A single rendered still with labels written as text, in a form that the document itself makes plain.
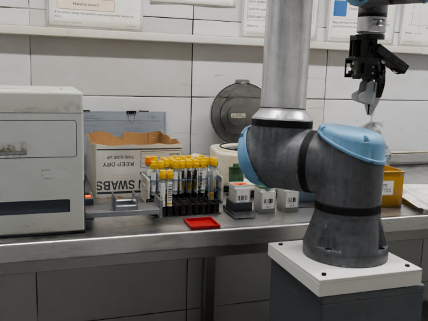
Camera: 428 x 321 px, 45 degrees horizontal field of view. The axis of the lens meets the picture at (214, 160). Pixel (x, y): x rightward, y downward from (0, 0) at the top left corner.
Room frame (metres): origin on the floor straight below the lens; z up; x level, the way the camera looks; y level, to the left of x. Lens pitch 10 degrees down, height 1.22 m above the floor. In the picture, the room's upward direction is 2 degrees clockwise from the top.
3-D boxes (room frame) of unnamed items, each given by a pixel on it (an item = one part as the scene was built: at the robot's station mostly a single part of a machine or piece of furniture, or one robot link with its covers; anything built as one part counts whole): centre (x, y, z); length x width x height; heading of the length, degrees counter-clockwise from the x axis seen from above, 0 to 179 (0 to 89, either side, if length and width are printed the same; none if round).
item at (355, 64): (1.41, -0.40, 1.27); 0.09 x 0.08 x 0.12; 105
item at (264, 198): (1.28, -0.13, 0.91); 0.05 x 0.04 x 0.07; 19
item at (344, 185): (0.91, -0.24, 1.07); 0.13 x 0.12 x 0.14; 57
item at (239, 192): (1.25, -0.07, 0.92); 0.05 x 0.04 x 0.06; 19
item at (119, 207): (1.12, 0.22, 0.92); 0.21 x 0.07 x 0.05; 109
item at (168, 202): (1.26, 0.08, 0.93); 0.17 x 0.09 x 0.11; 109
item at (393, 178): (1.42, -0.43, 0.93); 0.13 x 0.13 x 0.10; 15
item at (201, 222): (1.15, 0.02, 0.88); 0.07 x 0.07 x 0.01; 19
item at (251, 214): (1.25, -0.07, 0.89); 0.09 x 0.05 x 0.04; 19
